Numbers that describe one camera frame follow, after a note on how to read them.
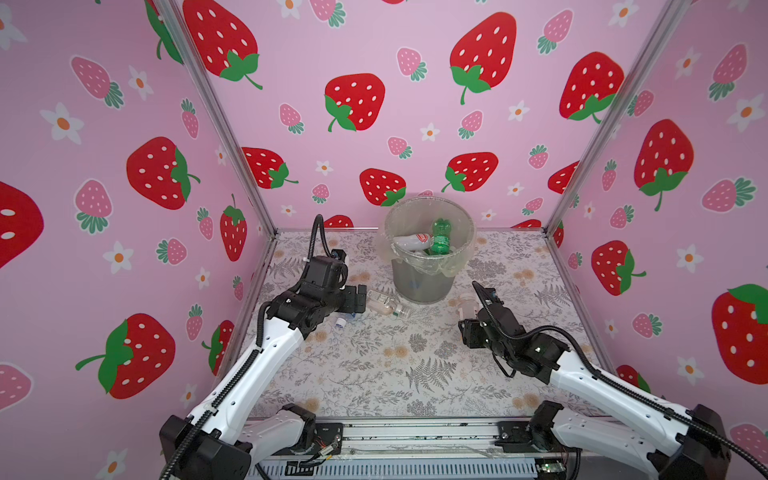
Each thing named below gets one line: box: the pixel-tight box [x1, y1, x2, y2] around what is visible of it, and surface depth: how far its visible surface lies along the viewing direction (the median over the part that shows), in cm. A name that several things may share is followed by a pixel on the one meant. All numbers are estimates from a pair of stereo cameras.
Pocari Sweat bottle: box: [336, 312, 356, 329], surface depth 94 cm
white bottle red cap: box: [392, 233, 433, 251], surface depth 95 cm
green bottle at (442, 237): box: [430, 218, 451, 255], surface depth 92 cm
